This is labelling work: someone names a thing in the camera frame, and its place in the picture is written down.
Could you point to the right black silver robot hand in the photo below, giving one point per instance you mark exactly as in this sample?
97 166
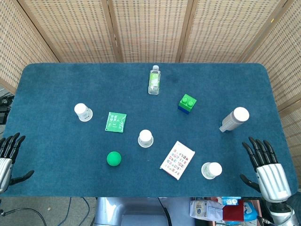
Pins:
274 179

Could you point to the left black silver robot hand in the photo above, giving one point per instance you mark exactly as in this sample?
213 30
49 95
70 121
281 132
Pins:
5 169

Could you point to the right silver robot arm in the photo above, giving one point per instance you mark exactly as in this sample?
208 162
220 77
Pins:
285 213

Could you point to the blue printed package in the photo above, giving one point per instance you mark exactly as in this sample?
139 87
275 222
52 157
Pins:
251 210

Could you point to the red book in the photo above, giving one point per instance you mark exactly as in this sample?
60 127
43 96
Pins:
233 210

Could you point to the black floor equipment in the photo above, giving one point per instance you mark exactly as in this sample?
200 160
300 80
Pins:
4 108

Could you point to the blue table cloth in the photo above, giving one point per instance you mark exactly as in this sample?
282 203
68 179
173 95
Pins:
70 153

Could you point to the grey Starbucks tumbler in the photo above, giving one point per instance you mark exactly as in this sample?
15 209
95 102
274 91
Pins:
232 120

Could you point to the white cardboard box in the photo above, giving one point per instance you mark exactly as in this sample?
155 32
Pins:
204 210

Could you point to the white picture card box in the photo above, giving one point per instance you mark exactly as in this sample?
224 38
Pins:
177 161

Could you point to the green ball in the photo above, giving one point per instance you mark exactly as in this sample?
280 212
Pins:
114 159

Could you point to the blue toy building block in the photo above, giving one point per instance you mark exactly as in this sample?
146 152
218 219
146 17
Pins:
185 111

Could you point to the green toy building block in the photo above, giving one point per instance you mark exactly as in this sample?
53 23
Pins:
187 101

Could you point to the green tea sachet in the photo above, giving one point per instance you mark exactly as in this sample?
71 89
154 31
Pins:
115 122

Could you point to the woven folding screen panel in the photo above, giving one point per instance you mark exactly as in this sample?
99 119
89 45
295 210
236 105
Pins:
150 28
282 58
230 28
18 47
70 28

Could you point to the silver robot torso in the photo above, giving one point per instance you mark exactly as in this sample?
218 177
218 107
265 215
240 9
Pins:
131 212

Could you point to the clear water bottle green label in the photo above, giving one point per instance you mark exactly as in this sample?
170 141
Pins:
154 81

